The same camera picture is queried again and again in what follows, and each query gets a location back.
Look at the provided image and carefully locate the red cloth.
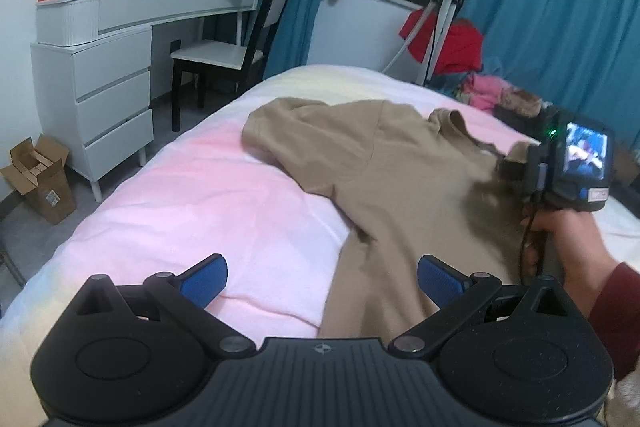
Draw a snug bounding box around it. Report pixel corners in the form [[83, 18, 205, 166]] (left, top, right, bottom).
[[399, 7, 486, 76]]

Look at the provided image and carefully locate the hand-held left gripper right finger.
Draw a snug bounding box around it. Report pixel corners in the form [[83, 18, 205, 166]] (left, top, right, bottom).
[[389, 254, 572, 357]]

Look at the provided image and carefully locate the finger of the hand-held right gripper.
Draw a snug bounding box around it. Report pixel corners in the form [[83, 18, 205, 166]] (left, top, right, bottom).
[[496, 142, 531, 182]]

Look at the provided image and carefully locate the white dressing table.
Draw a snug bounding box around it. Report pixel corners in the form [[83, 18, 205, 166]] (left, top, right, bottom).
[[30, 0, 262, 202]]

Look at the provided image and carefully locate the bed with pink blanket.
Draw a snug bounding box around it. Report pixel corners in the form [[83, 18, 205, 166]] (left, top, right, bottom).
[[0, 64, 640, 427]]

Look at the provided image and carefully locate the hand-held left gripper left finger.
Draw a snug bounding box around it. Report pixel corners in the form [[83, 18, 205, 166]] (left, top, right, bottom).
[[74, 253, 255, 357]]

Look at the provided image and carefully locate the person's right forearm red sleeve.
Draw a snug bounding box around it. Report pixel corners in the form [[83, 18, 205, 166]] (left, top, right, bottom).
[[586, 261, 640, 380]]

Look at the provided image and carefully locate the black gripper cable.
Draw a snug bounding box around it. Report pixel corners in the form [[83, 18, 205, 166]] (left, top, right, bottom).
[[518, 192, 546, 288]]

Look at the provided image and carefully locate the black chair white seat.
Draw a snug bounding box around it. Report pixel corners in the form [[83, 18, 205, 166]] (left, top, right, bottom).
[[170, 0, 302, 132]]

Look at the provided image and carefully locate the pile of colourful clothes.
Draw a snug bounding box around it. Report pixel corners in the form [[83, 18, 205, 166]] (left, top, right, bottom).
[[429, 71, 557, 118]]

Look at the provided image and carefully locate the tan shirt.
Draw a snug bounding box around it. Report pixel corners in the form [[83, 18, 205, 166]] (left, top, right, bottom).
[[241, 98, 566, 339]]

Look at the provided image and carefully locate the person's right hand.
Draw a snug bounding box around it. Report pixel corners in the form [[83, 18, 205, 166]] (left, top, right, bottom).
[[519, 208, 622, 308]]

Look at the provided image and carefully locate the open cardboard box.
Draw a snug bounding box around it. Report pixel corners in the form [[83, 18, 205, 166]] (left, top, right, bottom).
[[0, 134, 77, 226]]

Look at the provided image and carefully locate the white tripod stand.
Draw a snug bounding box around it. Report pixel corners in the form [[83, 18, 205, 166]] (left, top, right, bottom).
[[384, 0, 467, 88]]

